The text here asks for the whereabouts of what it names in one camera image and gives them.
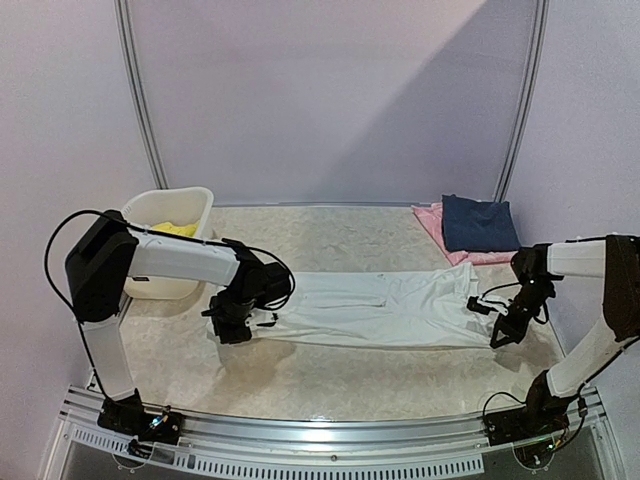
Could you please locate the yellow garment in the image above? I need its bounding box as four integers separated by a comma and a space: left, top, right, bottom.
151, 221, 199, 238

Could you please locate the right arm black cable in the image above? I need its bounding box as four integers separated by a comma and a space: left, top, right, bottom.
479, 280, 551, 325

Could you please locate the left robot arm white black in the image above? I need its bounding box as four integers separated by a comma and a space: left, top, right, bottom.
65, 210, 296, 434

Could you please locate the aluminium frame post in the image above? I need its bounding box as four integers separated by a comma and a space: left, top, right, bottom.
493, 1, 549, 202
114, 0, 169, 189

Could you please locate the white t-shirt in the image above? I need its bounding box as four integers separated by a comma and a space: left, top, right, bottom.
205, 262, 496, 351

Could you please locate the left aluminium frame post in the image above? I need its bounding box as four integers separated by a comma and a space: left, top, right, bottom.
114, 0, 169, 189

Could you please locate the folded pink garment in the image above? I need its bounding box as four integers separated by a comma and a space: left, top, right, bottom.
412, 203, 516, 266

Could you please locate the white plastic laundry basket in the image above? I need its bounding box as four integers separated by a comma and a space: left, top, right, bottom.
119, 185, 216, 301

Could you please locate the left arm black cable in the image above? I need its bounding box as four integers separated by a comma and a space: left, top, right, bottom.
43, 208, 297, 321

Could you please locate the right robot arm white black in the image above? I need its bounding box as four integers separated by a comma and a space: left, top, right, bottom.
490, 233, 639, 436

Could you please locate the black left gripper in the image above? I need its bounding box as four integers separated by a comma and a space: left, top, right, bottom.
209, 290, 258, 346

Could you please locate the front aluminium rail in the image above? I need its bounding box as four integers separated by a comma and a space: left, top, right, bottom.
45, 388, 624, 479

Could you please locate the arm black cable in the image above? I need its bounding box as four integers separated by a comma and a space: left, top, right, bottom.
479, 280, 551, 325
43, 208, 297, 321

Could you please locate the right aluminium frame post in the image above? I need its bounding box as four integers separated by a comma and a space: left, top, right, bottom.
493, 1, 549, 202

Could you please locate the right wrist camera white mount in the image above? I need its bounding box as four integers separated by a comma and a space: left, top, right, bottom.
466, 296, 508, 316

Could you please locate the folded navy blue garment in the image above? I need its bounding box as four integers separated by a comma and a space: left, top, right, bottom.
441, 195, 521, 253

